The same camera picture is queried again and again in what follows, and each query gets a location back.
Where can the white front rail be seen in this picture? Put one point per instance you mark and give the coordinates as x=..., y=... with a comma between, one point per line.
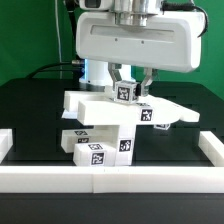
x=71, y=179

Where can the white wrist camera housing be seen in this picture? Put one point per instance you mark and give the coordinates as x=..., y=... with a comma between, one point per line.
x=96, y=5

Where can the white obstacle wall bar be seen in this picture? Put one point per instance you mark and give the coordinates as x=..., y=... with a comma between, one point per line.
x=212, y=147

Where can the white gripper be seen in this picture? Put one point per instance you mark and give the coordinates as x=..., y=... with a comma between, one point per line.
x=170, y=41

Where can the white block left edge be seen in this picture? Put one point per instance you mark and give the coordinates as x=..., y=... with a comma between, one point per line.
x=6, y=142

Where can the white tagged cube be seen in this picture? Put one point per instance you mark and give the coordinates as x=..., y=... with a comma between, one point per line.
x=125, y=91

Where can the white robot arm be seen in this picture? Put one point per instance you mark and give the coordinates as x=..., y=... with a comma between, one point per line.
x=127, y=13

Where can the white chair back frame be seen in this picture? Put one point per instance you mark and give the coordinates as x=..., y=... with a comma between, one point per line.
x=99, y=108

